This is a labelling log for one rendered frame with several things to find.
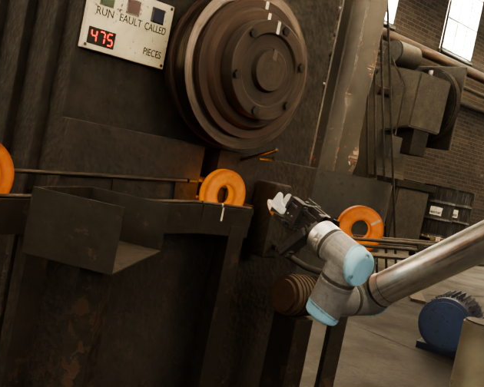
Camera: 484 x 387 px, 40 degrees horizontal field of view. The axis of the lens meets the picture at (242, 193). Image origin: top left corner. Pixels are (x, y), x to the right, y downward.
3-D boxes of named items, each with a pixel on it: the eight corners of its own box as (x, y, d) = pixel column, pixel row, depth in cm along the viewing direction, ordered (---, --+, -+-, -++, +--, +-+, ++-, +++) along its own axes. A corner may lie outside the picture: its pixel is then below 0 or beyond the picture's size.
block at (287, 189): (240, 250, 220) (254, 178, 219) (257, 251, 225) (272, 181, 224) (261, 258, 212) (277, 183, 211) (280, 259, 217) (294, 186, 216)
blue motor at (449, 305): (408, 350, 368) (421, 289, 366) (431, 335, 418) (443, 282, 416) (465, 368, 353) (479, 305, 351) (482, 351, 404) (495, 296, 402)
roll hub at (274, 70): (211, 108, 185) (232, 7, 184) (283, 126, 204) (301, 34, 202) (224, 110, 181) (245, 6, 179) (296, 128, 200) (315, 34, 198)
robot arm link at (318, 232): (334, 259, 174) (309, 258, 168) (322, 249, 178) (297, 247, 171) (349, 229, 172) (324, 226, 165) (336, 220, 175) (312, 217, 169)
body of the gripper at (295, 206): (308, 196, 183) (336, 219, 174) (295, 224, 185) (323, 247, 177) (288, 193, 178) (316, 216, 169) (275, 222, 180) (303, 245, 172)
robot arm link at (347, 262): (342, 289, 160) (359, 253, 157) (309, 261, 169) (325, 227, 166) (366, 289, 166) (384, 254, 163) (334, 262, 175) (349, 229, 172)
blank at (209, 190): (204, 164, 199) (211, 166, 197) (243, 173, 209) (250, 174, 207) (193, 215, 200) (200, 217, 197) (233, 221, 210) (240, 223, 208)
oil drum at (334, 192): (270, 282, 490) (295, 161, 485) (323, 283, 530) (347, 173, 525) (331, 306, 446) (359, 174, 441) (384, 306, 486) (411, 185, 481)
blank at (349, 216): (346, 259, 222) (349, 261, 219) (327, 217, 221) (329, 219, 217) (388, 239, 223) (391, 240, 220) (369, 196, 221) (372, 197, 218)
